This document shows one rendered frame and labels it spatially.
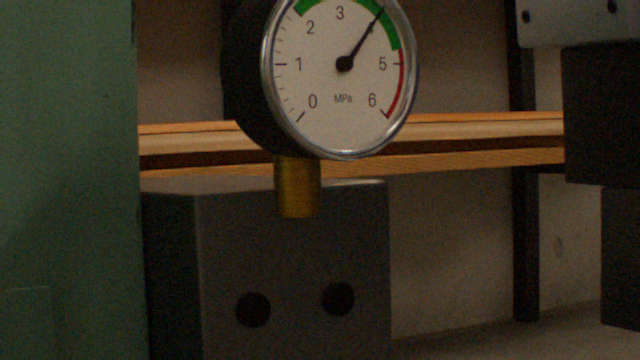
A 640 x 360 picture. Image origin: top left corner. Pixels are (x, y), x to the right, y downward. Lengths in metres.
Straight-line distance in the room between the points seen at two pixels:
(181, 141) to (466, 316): 1.42
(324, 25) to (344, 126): 0.03
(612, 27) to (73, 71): 0.40
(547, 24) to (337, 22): 0.41
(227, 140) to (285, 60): 2.36
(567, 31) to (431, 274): 3.00
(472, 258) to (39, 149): 3.47
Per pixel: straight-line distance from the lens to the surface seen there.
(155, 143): 2.69
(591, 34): 0.78
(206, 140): 2.75
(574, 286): 4.22
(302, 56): 0.42
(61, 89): 0.45
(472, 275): 3.89
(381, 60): 0.44
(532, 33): 0.84
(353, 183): 0.47
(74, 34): 0.45
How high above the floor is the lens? 0.64
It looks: 3 degrees down
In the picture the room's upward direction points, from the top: 2 degrees counter-clockwise
